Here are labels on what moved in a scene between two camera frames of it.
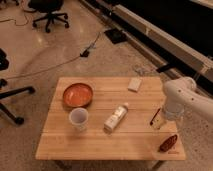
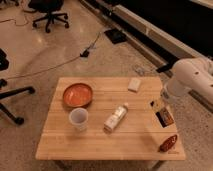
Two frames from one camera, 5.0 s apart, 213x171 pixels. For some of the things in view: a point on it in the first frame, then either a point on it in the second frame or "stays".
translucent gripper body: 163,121 → 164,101
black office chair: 49,7 stays
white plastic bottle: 116,117 stays
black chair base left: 4,64 stays
